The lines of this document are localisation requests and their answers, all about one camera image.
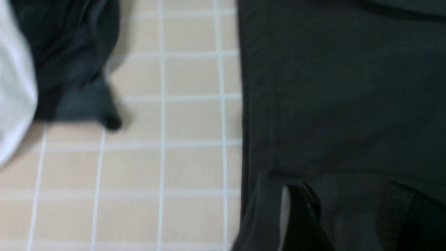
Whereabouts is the dark gray long-sleeve shirt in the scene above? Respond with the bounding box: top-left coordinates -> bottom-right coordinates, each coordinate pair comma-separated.
231,0 -> 446,251

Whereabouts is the beige checkered table mat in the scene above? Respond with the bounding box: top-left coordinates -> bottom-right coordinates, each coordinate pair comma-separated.
0,0 -> 242,251

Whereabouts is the white crumpled shirt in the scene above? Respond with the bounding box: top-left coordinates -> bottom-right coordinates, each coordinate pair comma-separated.
0,0 -> 38,167

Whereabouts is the dark teal crumpled garment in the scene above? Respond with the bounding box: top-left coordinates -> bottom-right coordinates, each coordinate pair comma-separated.
10,0 -> 122,131

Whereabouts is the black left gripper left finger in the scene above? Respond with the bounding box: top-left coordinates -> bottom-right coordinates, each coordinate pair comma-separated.
279,184 -> 333,251

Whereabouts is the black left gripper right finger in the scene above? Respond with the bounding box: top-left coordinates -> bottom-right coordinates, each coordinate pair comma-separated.
397,195 -> 446,251

